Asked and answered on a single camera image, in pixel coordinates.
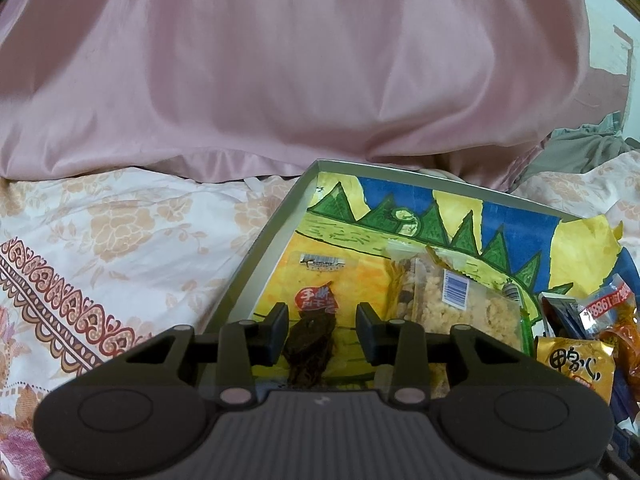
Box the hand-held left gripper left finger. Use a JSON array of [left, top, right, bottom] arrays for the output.
[[106, 302, 291, 407]]

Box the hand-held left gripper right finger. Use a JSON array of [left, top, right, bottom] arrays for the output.
[[355, 302, 539, 407]]

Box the dark jerky packet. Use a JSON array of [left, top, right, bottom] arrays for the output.
[[280, 252, 351, 391]]

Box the clear nut bar packet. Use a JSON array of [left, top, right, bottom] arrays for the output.
[[384, 244, 426, 322]]

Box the grey tray box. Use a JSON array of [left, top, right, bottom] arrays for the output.
[[210, 158, 640, 411]]

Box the crumbly cracker packet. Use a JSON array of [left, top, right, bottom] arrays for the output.
[[412, 254, 526, 401]]

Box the green stick packet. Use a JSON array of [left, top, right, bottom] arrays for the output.
[[518, 305, 537, 356]]

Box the blue white packet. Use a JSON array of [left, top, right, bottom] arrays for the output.
[[539, 292, 584, 339]]

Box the golden orange snack packet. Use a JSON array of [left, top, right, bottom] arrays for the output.
[[533, 334, 617, 406]]

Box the orange snack bag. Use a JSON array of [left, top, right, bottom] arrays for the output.
[[577, 273, 640, 377]]

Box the dinosaur painting paper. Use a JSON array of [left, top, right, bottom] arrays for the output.
[[252, 170, 640, 397]]

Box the floral bedsheet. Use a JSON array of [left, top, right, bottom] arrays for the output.
[[0, 150, 640, 480]]

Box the grey cloth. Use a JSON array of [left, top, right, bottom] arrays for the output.
[[522, 110, 640, 181]]

